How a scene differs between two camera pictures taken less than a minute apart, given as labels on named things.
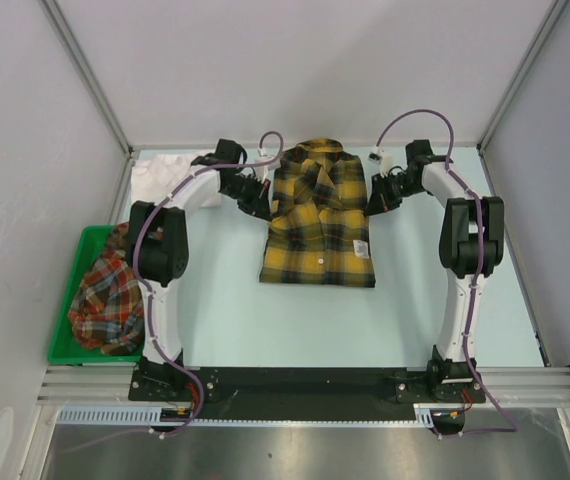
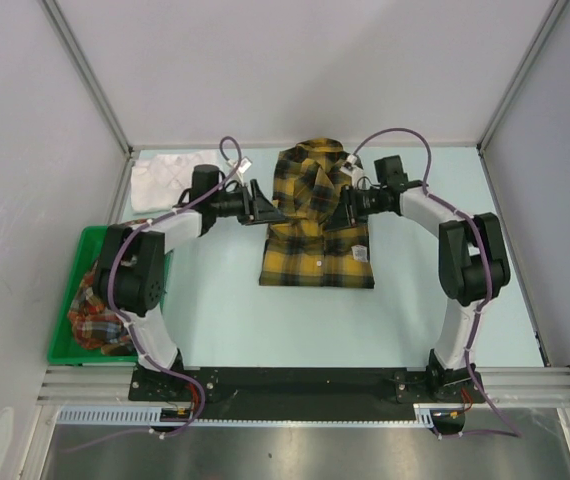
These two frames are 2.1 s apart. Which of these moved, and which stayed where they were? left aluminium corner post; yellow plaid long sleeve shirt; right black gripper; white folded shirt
Moved: right black gripper
Stayed: left aluminium corner post; white folded shirt; yellow plaid long sleeve shirt
